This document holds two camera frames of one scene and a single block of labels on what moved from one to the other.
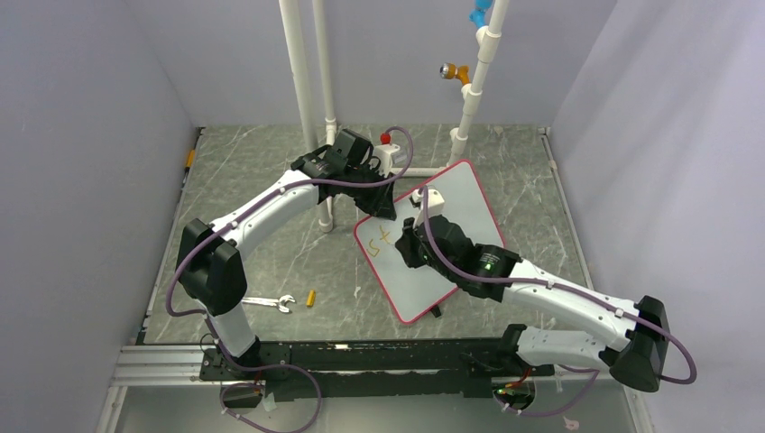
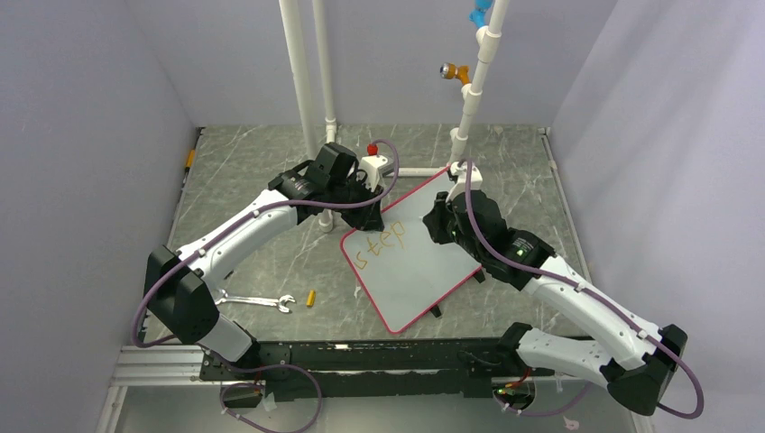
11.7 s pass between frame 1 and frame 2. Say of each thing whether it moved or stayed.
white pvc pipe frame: stayed
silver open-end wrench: stayed
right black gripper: moved
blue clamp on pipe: stayed
